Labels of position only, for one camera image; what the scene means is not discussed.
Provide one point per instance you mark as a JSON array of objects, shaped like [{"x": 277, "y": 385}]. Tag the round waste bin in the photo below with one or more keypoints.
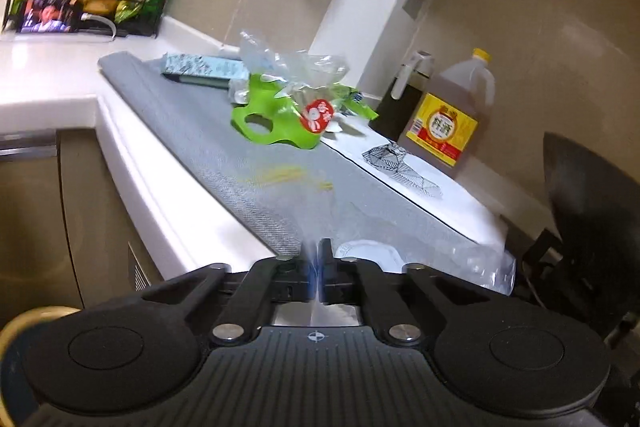
[{"x": 20, "y": 322}]

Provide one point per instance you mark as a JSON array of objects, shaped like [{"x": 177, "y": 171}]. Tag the dark sauce dispenser bottle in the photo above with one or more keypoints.
[{"x": 400, "y": 107}]

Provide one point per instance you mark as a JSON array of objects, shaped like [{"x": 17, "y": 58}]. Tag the clear plastic bag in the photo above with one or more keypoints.
[{"x": 465, "y": 264}]

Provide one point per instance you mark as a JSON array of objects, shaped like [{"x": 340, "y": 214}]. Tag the black smartphone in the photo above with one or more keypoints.
[{"x": 50, "y": 14}]

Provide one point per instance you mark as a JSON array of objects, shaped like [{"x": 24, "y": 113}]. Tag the grey mat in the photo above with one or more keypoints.
[{"x": 200, "y": 127}]

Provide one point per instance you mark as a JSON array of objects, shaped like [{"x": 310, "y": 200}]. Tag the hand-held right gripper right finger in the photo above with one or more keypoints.
[{"x": 325, "y": 274}]

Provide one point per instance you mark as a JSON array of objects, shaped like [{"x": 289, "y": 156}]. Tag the large jug with yellow label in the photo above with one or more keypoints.
[{"x": 450, "y": 117}]

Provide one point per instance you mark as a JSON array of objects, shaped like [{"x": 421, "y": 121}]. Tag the green plastic carrier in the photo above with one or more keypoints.
[{"x": 260, "y": 107}]

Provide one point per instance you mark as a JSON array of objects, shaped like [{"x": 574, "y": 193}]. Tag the red label clear packet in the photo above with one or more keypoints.
[{"x": 317, "y": 114}]

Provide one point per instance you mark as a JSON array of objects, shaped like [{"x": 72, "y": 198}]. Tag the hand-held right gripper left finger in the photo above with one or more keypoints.
[{"x": 311, "y": 274}]

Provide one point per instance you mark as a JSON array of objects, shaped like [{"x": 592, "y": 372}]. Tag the white paper with black drawing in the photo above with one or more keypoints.
[{"x": 450, "y": 199}]

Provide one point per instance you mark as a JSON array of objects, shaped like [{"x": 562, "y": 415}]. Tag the metal cabinet vent grille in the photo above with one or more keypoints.
[{"x": 142, "y": 269}]

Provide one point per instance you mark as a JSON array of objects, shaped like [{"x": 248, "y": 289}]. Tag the crumpled clear plastic wrapper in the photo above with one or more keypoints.
[{"x": 310, "y": 69}]

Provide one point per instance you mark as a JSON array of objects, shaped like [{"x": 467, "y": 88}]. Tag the white vented column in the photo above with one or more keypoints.
[{"x": 360, "y": 22}]

